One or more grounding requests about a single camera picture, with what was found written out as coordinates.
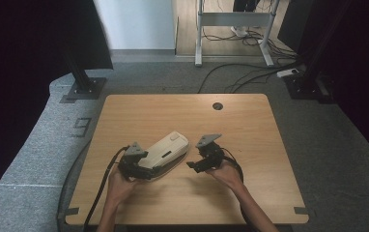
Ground person's right hand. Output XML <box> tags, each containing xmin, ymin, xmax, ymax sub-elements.
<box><xmin>205</xmin><ymin>159</ymin><xmax>243</xmax><ymax>191</ymax></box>

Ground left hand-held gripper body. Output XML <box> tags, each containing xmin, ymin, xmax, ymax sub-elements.
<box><xmin>117</xmin><ymin>141</ymin><xmax>150</xmax><ymax>181</ymax></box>

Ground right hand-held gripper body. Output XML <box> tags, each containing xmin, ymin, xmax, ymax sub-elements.
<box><xmin>195</xmin><ymin>133</ymin><xmax>226</xmax><ymax>171</ymax></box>

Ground beige pencil case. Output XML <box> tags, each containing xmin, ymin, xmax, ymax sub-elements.
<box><xmin>138</xmin><ymin>130</ymin><xmax>190</xmax><ymax>179</ymax></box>

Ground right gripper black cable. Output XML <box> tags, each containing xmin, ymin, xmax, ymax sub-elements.
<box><xmin>220</xmin><ymin>147</ymin><xmax>245</xmax><ymax>184</ymax></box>

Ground white power strip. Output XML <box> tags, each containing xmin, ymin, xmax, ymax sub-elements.
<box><xmin>275</xmin><ymin>68</ymin><xmax>299</xmax><ymax>78</ymax></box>

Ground grey floor tape mark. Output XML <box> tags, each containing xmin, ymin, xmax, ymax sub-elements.
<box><xmin>71</xmin><ymin>117</ymin><xmax>93</xmax><ymax>138</ymax></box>

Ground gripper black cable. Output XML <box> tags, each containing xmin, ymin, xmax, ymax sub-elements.
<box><xmin>82</xmin><ymin>145</ymin><xmax>131</xmax><ymax>232</ymax></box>
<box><xmin>220</xmin><ymin>147</ymin><xmax>245</xmax><ymax>184</ymax></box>

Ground long black floor cable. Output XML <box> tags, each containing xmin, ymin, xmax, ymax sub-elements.
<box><xmin>197</xmin><ymin>62</ymin><xmax>292</xmax><ymax>95</ymax></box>

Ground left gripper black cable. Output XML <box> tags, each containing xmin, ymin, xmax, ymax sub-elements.
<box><xmin>82</xmin><ymin>145</ymin><xmax>131</xmax><ymax>232</ymax></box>

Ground black curtain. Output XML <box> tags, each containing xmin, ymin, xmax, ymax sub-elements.
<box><xmin>0</xmin><ymin>0</ymin><xmax>114</xmax><ymax>215</ymax></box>
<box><xmin>277</xmin><ymin>0</ymin><xmax>369</xmax><ymax>160</ymax></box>

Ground person's left hand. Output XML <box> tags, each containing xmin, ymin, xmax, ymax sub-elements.
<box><xmin>106</xmin><ymin>165</ymin><xmax>139</xmax><ymax>205</ymax></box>

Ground white metal desk frame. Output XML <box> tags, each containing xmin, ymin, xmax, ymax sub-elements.
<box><xmin>194</xmin><ymin>0</ymin><xmax>282</xmax><ymax>68</ymax></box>

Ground tangle of black floor cables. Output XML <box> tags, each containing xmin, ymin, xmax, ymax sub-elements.
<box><xmin>202</xmin><ymin>28</ymin><xmax>299</xmax><ymax>62</ymax></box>

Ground black stand with square base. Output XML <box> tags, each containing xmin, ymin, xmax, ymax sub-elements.
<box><xmin>60</xmin><ymin>47</ymin><xmax>108</xmax><ymax>101</ymax></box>
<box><xmin>283</xmin><ymin>0</ymin><xmax>336</xmax><ymax>102</ymax></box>

